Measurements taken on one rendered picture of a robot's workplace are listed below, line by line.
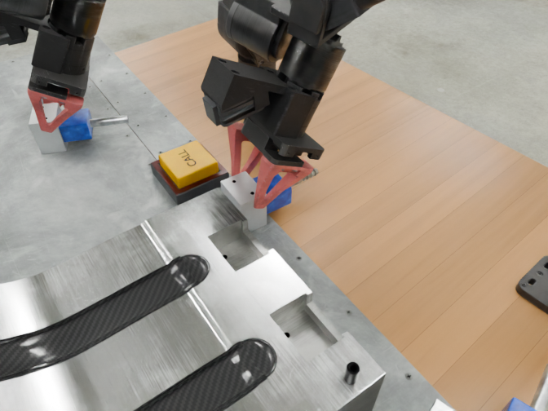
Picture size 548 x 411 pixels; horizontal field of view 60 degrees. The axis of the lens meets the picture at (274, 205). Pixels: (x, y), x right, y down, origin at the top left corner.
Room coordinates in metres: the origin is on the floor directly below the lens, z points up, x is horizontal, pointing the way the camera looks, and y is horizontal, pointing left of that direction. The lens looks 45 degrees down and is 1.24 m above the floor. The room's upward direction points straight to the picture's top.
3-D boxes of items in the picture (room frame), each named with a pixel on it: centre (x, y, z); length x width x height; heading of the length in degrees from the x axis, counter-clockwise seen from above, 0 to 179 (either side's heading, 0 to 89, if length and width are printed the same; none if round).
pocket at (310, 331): (0.21, -0.03, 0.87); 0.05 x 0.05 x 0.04; 35
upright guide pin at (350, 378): (0.16, -0.06, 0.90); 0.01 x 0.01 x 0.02
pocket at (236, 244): (0.30, 0.03, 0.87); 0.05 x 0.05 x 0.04; 35
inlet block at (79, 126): (0.59, 0.28, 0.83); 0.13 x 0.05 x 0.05; 102
